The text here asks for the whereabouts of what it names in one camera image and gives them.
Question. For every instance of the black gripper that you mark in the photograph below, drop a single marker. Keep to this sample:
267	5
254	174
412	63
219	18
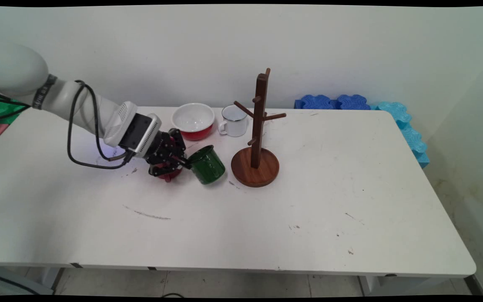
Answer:
159	149

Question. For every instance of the green enamel mug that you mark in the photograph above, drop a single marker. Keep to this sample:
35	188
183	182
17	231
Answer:
208	170

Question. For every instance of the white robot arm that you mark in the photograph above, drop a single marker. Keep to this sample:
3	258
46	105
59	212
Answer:
15	69

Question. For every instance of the red mug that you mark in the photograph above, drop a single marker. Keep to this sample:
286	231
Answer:
169	177

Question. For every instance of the white bowl with red outside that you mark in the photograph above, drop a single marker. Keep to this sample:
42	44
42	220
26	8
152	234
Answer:
193	117

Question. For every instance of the white enamel mug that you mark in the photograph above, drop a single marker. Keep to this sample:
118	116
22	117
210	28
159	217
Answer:
235	123

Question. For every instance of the dark wooden mug tree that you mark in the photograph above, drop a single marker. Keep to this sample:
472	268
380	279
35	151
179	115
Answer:
260	96

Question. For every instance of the dark blue foam piece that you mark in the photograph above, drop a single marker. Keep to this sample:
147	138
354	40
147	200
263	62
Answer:
315	102
352	102

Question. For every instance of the grey table leg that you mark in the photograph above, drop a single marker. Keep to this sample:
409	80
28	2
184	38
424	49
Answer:
57	277

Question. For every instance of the green cloth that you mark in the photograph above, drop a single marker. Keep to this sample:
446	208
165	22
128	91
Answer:
2	110

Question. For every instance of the light blue foam piece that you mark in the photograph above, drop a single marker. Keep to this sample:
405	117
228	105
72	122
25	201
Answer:
421	160
393	111
411	140

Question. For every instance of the white table leg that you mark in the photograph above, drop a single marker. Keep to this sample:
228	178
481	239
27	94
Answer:
373	286

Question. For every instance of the dark table leg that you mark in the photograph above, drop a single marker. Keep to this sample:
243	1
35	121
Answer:
474	285

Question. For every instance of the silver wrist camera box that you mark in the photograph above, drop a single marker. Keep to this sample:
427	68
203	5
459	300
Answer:
138	130

